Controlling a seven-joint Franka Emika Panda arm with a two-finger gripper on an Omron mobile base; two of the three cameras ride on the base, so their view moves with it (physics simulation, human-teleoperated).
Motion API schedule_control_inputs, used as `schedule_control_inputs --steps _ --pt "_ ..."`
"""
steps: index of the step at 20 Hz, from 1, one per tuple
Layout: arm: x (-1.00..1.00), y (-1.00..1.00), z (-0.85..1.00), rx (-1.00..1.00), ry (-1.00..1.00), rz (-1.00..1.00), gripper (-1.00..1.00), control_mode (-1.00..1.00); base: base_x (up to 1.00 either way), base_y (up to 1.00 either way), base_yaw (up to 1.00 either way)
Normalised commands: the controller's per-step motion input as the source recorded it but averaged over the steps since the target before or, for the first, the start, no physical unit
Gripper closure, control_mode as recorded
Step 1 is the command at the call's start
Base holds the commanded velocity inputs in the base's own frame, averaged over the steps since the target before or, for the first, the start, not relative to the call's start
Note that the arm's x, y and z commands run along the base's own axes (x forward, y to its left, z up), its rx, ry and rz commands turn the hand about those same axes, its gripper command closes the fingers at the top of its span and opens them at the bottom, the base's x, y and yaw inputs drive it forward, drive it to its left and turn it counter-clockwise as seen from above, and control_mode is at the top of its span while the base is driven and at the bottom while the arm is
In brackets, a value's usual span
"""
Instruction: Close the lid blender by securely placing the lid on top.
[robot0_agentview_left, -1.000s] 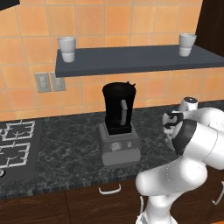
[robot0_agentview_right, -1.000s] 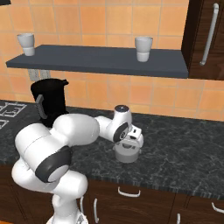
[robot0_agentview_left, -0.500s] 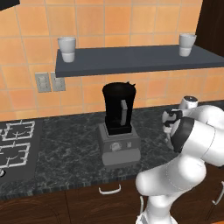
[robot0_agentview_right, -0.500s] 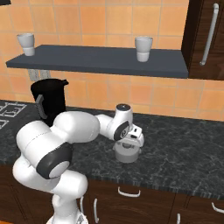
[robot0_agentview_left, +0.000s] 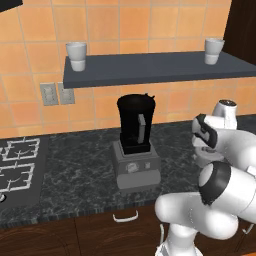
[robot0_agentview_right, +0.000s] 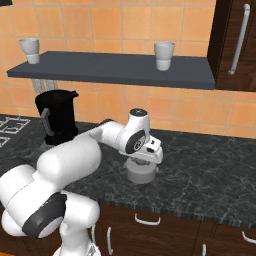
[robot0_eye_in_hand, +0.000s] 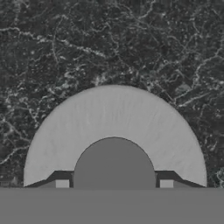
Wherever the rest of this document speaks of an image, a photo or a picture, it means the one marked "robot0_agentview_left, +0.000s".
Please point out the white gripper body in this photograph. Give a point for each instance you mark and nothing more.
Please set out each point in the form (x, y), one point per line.
(204, 159)

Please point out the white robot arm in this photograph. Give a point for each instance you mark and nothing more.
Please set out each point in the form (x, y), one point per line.
(200, 213)

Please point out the grey blender with black jug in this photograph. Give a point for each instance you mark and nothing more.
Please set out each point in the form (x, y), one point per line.
(135, 163)

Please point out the brown wooden cupboard door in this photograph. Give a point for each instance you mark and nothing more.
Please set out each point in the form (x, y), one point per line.
(245, 243)
(36, 241)

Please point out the white cup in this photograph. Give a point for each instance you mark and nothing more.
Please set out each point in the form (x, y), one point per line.
(77, 55)
(212, 50)

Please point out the brown wooden drawer front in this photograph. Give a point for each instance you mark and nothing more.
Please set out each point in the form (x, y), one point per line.
(100, 236)

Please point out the black hob with white grates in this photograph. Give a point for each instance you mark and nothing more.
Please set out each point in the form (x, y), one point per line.
(20, 173)

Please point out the black extractor hood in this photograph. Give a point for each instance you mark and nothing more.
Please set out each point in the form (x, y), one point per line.
(9, 4)

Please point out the dark grey wall shelf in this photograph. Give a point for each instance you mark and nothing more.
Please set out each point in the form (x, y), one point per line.
(150, 68)

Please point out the dark brown wall cupboard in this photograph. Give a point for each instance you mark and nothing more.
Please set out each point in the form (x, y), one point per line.
(241, 30)

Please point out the grey wall socket plate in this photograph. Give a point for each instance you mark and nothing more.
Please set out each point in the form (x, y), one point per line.
(66, 94)
(49, 94)

